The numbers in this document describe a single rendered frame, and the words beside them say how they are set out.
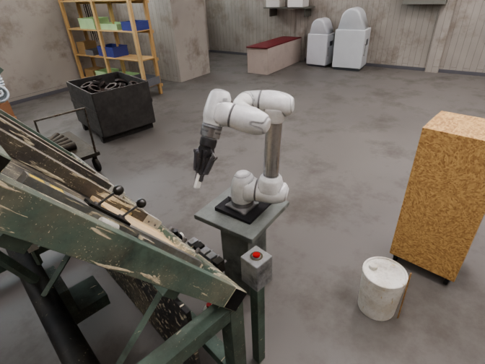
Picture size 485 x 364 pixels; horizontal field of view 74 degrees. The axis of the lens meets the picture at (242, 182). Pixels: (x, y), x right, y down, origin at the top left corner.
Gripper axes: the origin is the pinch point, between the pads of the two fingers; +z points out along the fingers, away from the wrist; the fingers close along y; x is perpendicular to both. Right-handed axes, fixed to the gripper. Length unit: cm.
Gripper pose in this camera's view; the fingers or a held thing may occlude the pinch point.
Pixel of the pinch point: (198, 180)
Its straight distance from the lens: 148.7
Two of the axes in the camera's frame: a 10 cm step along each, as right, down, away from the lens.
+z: -2.7, 9.4, 2.0
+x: 5.5, -0.2, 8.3
